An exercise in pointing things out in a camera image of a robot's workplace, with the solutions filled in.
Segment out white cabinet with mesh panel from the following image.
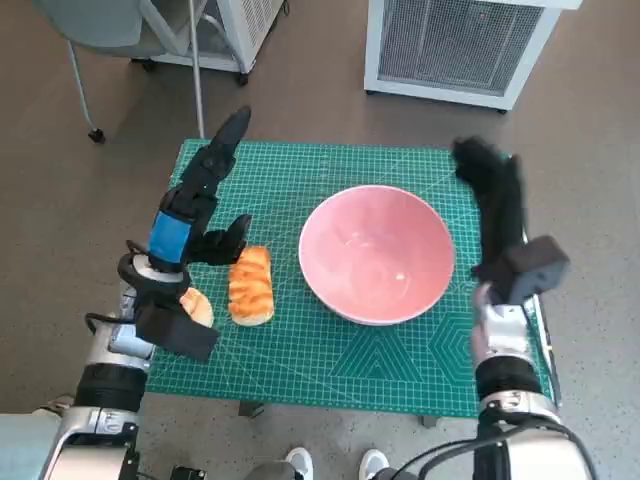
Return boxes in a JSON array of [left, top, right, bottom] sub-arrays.
[[363, 0, 584, 114]]

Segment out green cutting mat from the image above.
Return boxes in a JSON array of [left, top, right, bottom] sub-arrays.
[[142, 139, 562, 420]]

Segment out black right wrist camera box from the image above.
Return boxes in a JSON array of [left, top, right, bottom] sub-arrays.
[[501, 235, 572, 307]]

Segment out white shoe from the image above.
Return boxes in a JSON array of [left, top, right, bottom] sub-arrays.
[[359, 448, 389, 480], [284, 446, 315, 480]]

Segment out round toy bread bun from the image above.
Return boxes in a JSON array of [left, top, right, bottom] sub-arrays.
[[178, 286, 216, 329]]

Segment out black gloved right hand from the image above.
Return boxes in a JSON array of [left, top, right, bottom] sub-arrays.
[[450, 136, 532, 297]]

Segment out black left hand blue tape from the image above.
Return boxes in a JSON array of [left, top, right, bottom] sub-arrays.
[[147, 104, 254, 274]]

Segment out grey chair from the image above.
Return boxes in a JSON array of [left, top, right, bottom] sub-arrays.
[[32, 0, 201, 145]]

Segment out person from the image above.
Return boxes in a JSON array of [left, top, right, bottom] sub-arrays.
[[0, 393, 77, 480]]

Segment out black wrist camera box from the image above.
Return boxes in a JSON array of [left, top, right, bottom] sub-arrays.
[[133, 303, 222, 363], [501, 235, 572, 307]]

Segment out metal pole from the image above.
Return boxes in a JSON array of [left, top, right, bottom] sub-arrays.
[[186, 0, 207, 139]]

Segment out white cabinet on casters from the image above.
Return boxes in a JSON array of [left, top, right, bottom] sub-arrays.
[[130, 0, 289, 87]]

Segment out black cable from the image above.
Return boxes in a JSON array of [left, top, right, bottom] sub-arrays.
[[84, 311, 114, 336], [387, 430, 506, 480]]

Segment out long orange toy bread loaf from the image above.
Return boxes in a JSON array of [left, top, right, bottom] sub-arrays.
[[227, 245, 277, 328]]

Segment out dark grey rounded object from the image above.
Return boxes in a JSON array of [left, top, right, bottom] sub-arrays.
[[248, 461, 297, 480]]

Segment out pink bowl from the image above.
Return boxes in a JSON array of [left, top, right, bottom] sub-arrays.
[[298, 184, 458, 328]]

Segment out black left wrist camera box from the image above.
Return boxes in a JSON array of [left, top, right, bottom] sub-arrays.
[[133, 303, 222, 363]]

